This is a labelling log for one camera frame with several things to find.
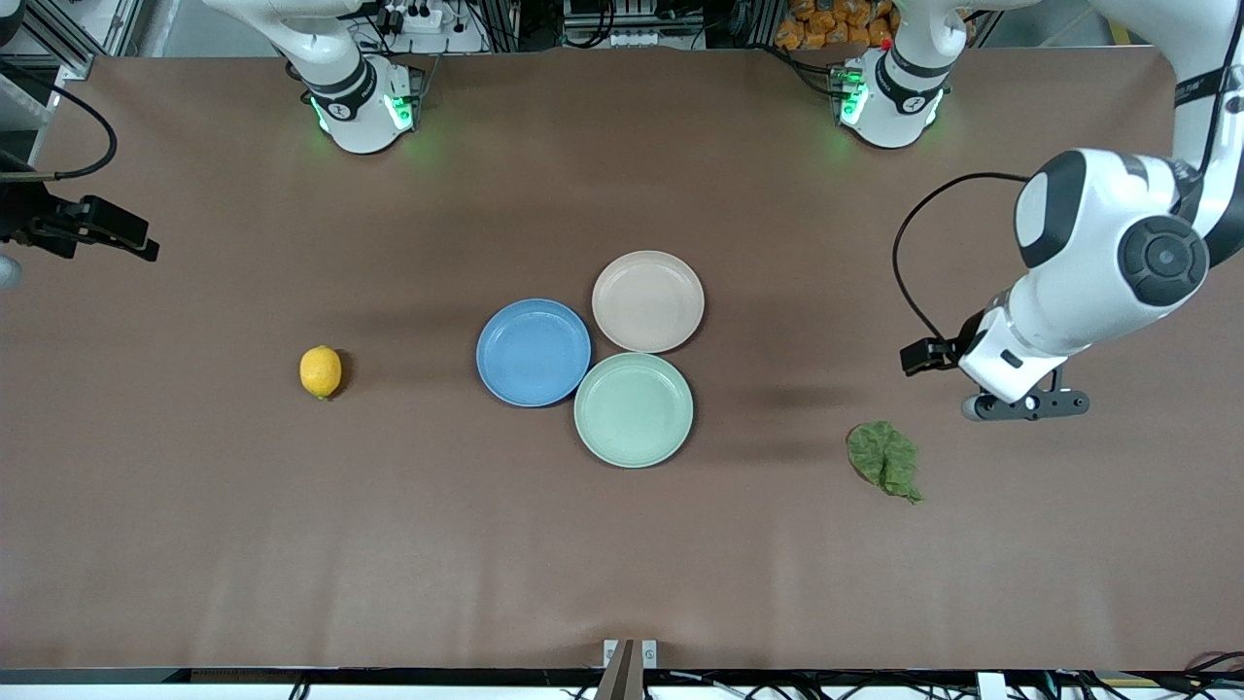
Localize green lettuce leaf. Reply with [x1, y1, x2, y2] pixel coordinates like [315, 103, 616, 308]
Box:
[846, 420, 925, 506]

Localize yellow lemon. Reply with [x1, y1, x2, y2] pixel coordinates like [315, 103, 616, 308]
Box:
[299, 345, 343, 401]

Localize beige pink round plate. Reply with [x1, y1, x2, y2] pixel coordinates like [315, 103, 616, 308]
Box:
[591, 250, 707, 355]

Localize pale green round plate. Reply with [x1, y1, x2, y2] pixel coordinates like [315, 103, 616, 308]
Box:
[573, 352, 695, 470]

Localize pile of orange packets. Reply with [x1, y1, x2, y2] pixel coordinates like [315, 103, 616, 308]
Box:
[775, 0, 897, 52]

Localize white power strip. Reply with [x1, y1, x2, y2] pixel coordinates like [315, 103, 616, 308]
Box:
[382, 0, 450, 36]

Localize brown table cover sheet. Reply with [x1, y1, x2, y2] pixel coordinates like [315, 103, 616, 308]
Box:
[0, 47, 1244, 672]

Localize blue round plate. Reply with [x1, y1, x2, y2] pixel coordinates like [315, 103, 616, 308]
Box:
[475, 297, 593, 408]

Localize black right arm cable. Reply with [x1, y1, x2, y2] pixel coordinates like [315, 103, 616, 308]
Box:
[0, 60, 119, 183]

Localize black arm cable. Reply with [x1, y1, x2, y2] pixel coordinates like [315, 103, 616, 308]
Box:
[0, 60, 119, 183]
[892, 0, 1244, 343]

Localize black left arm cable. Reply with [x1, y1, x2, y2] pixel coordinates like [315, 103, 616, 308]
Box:
[892, 0, 1244, 343]

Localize aluminium frame extrusion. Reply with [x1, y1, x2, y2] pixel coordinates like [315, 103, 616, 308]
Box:
[19, 0, 147, 81]

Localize small metal bracket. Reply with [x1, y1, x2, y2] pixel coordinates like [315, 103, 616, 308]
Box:
[603, 639, 659, 672]

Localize grey brown post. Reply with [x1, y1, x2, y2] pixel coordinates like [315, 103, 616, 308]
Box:
[595, 639, 638, 700]

